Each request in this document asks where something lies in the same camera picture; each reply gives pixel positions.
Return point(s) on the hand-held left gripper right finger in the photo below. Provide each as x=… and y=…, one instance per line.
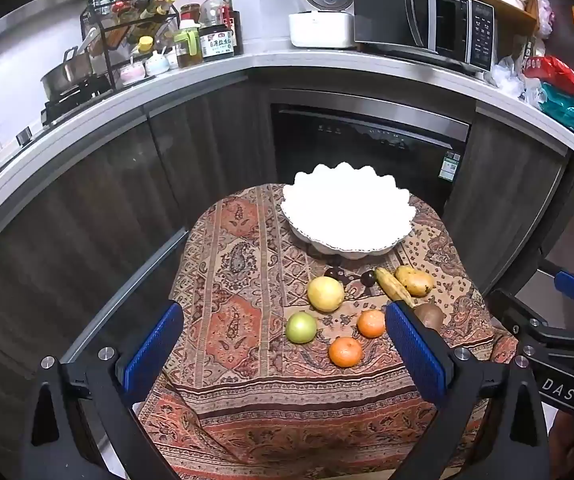
x=414, y=355

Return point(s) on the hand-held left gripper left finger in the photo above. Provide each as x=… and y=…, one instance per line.
x=152, y=347

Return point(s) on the brown kiwi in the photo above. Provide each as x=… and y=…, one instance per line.
x=429, y=314

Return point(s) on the orange tangerine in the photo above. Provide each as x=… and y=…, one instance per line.
x=371, y=323
x=345, y=351

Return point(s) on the yellow banana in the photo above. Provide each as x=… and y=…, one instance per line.
x=392, y=286

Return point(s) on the large yellow citrus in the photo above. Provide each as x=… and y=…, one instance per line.
x=325, y=293

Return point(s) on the green apple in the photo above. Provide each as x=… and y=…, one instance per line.
x=301, y=327

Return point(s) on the white scalloped bowl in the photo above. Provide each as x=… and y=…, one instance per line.
x=347, y=207

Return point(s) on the yellow mango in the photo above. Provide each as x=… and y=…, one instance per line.
x=417, y=281

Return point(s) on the small dark plum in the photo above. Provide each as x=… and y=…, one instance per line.
x=334, y=274
x=367, y=278

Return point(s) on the dark wood cabinet door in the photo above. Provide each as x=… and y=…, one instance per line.
x=502, y=200
x=207, y=150
x=67, y=240

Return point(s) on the patterned paisley tablecloth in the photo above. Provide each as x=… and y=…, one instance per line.
x=247, y=285

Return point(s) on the teal plastic bag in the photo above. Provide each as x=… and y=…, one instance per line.
x=562, y=105

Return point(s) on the red plastic bag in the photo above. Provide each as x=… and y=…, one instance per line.
x=554, y=72

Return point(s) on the black gas stove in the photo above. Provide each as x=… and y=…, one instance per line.
x=74, y=97

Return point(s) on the pink condiment jar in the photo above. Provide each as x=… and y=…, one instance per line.
x=132, y=74

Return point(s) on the grey kitchen countertop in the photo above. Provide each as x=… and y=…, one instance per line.
x=207, y=72

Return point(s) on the white condiment jar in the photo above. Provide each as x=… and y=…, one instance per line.
x=157, y=63

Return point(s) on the steel pot on stove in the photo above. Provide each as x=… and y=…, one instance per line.
x=67, y=74

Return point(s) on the yellow capped bottle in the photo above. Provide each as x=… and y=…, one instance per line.
x=144, y=42

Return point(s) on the dark labelled soy sauce bottle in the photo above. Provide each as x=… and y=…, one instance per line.
x=217, y=42

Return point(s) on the black microwave oven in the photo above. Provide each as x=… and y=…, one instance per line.
x=407, y=5

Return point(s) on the tall dark sauce bottle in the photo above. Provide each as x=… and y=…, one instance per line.
x=237, y=30

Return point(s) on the red lidded jar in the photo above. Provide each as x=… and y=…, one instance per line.
x=189, y=12

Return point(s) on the clear bottle with brown cap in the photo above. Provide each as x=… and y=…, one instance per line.
x=211, y=7

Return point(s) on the white rice cooker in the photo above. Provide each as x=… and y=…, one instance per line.
x=323, y=20

